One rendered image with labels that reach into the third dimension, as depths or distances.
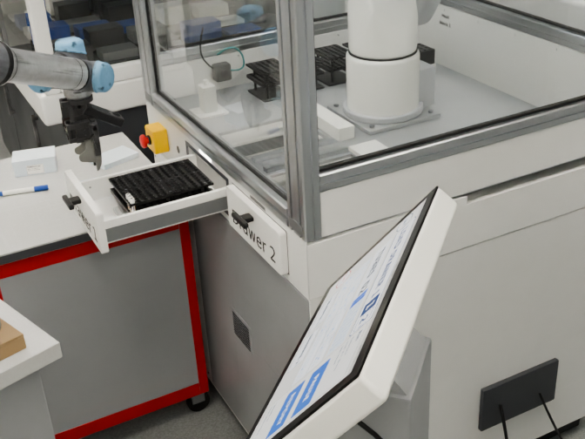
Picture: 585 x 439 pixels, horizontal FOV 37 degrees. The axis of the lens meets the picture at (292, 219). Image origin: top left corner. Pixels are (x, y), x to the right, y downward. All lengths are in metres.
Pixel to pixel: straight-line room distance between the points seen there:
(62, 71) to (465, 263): 1.04
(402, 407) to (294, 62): 0.70
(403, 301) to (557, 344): 1.35
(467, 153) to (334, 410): 1.00
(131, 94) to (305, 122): 1.40
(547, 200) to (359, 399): 1.23
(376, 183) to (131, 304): 0.95
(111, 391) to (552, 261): 1.31
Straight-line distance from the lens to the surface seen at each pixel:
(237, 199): 2.07
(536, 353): 2.46
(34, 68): 2.00
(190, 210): 2.15
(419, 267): 1.26
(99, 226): 2.07
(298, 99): 1.67
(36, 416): 2.05
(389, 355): 1.10
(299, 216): 1.80
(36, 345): 1.95
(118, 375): 2.63
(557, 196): 2.22
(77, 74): 2.11
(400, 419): 1.31
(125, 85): 3.00
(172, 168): 2.30
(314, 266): 1.85
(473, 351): 2.28
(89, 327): 2.51
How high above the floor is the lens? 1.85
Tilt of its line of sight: 28 degrees down
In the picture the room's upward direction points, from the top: 3 degrees counter-clockwise
